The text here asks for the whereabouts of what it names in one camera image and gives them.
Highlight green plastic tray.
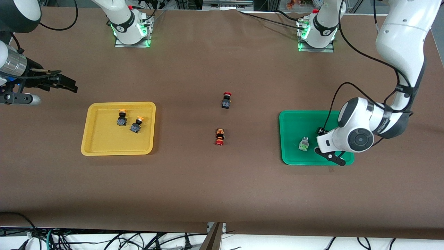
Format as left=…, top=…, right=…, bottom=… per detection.
left=279, top=110, right=355, bottom=166

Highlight yellow plastic tray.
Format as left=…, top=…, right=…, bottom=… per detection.
left=80, top=102, right=156, bottom=156

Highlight brown table cloth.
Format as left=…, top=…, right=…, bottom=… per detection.
left=0, top=7, right=444, bottom=240

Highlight dark table leg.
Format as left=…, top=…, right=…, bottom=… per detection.
left=199, top=222, right=224, bottom=250

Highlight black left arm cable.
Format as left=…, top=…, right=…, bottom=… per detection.
left=321, top=0, right=415, bottom=146

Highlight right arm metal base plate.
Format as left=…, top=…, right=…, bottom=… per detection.
left=114, top=16, right=154, bottom=48

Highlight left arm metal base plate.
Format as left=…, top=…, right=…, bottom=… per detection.
left=298, top=19, right=335, bottom=53

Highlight black right arm base cable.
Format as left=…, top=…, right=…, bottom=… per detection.
left=134, top=0, right=167, bottom=26

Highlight black cable on table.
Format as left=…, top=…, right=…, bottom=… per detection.
left=238, top=10, right=306, bottom=28

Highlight black looping floor cable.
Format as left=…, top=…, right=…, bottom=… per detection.
left=0, top=212, right=39, bottom=250

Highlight black tangled floor cables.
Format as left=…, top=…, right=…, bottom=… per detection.
left=52, top=231, right=208, bottom=250

